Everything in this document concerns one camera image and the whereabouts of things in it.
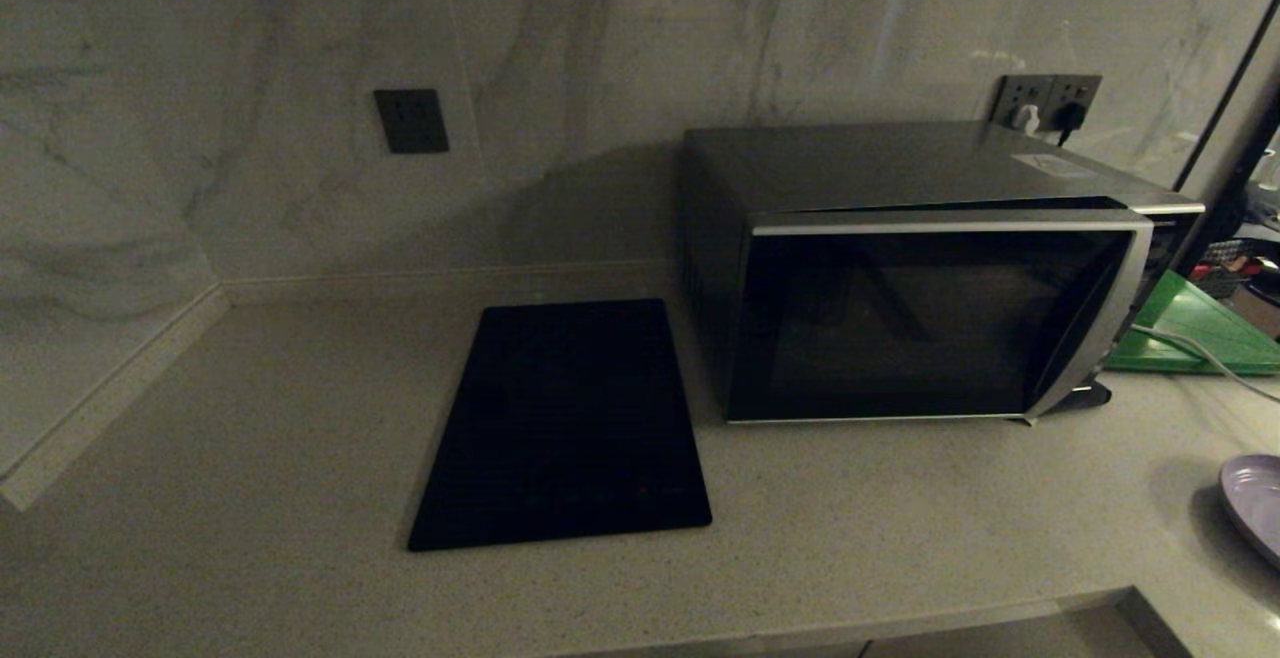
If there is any purple plate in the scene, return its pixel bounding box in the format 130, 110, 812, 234
1218, 454, 1280, 569

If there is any black metal frame post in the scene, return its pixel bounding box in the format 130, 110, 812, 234
1172, 0, 1280, 191

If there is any green cutting board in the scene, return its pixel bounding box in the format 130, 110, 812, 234
1105, 270, 1280, 376

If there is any silver microwave oven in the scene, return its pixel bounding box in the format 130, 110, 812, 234
682, 121, 1206, 426

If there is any white sticker label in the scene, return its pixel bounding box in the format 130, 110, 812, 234
1010, 153, 1101, 179

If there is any grey double wall socket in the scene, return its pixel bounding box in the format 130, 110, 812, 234
990, 74, 1103, 131

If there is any wire shopping cart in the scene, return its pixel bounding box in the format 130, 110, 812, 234
1195, 233, 1280, 304

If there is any dark glass microwave door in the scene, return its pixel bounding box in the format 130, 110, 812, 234
727, 200, 1154, 426

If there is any black rubber pad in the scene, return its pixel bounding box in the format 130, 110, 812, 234
1005, 381, 1113, 427

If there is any black glass induction cooktop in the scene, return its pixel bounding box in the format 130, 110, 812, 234
407, 299, 713, 552

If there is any white power cable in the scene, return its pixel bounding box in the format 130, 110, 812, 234
1130, 323, 1280, 404

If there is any dark single wall socket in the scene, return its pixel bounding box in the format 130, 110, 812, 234
373, 88, 450, 154

